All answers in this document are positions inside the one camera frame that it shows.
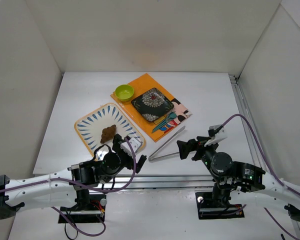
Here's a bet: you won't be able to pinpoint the silver metal tongs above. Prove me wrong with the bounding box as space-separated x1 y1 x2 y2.
147 125 186 162

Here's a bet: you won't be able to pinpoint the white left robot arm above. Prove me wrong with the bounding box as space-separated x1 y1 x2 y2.
0 134 147 220

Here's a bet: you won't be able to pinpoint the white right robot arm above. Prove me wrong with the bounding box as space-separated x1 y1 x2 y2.
176 137 300 222

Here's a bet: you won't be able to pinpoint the brown croissant bread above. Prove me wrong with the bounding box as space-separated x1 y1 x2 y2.
100 124 117 144

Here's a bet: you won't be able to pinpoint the white blue-patterned rectangular plate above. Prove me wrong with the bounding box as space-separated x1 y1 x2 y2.
74 103 146 161

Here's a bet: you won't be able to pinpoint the teal plastic spoon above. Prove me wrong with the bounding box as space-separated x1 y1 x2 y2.
152 112 178 132

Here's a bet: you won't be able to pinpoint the teal plastic fork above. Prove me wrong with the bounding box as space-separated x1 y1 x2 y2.
151 111 175 134

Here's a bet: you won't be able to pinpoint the green small bowl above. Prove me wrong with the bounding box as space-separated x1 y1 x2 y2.
114 84 135 102

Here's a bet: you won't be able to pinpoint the black floral square plate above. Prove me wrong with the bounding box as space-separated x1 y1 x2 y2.
131 87 174 123

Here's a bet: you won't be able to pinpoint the orange cartoon placemat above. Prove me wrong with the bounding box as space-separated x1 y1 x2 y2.
111 73 192 142

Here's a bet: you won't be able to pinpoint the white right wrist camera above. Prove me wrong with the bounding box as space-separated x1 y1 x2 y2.
204 124 228 147

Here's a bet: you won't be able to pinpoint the aluminium frame rail front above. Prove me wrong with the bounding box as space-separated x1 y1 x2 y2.
29 174 217 192

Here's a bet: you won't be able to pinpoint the aluminium frame rail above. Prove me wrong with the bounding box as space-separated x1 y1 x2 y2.
29 174 217 192
228 73 300 240

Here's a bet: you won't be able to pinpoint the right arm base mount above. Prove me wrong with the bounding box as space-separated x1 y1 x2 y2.
195 192 245 220

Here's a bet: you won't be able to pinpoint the aluminium frame rail right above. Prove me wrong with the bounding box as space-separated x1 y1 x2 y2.
228 73 300 240

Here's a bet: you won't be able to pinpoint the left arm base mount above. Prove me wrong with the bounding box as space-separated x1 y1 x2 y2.
59 193 107 224

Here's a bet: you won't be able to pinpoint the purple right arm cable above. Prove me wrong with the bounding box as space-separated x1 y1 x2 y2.
221 113 300 240

